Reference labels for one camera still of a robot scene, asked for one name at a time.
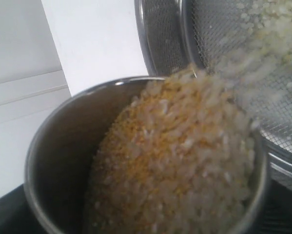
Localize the stainless steel cup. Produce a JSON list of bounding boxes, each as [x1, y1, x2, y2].
[[24, 75, 271, 234]]

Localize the white cabinet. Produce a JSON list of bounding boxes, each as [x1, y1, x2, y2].
[[0, 0, 70, 198]]

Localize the round steel mesh sieve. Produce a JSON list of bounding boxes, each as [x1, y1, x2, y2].
[[135, 0, 292, 178]]

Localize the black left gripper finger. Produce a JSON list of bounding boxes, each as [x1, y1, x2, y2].
[[0, 185, 46, 234]]

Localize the yellow grain mixture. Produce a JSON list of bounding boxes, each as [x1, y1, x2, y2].
[[82, 0, 292, 234]]

